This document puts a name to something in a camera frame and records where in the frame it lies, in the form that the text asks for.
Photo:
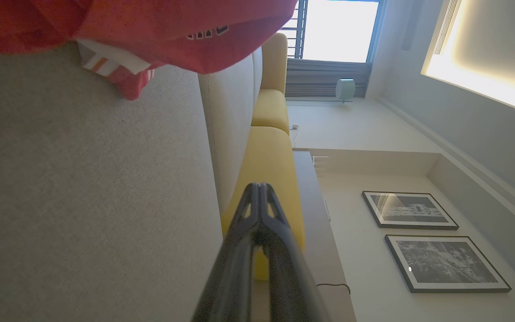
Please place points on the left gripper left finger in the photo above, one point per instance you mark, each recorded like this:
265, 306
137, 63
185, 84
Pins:
228, 277

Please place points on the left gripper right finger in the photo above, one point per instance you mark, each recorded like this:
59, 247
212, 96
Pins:
289, 286

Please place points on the red garment striped white trim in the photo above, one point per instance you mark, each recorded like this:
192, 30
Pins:
150, 27

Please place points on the yellow sofa cushion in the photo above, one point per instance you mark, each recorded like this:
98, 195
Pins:
270, 111
274, 62
266, 165

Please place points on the small black framed picture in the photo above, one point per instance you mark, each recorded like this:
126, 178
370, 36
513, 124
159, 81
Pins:
409, 210

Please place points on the large black framed picture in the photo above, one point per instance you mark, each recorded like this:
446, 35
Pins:
445, 263

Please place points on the white charger plug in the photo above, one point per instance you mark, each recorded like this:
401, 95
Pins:
294, 127

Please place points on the large grey sofa cushion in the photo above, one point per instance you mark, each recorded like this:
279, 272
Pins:
83, 188

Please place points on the white round room appliance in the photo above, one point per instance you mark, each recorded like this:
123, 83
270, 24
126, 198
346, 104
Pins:
345, 88

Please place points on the bright window with railing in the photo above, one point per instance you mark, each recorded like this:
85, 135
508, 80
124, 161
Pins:
340, 29

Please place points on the white ceiling air vent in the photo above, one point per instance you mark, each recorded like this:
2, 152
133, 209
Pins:
446, 24

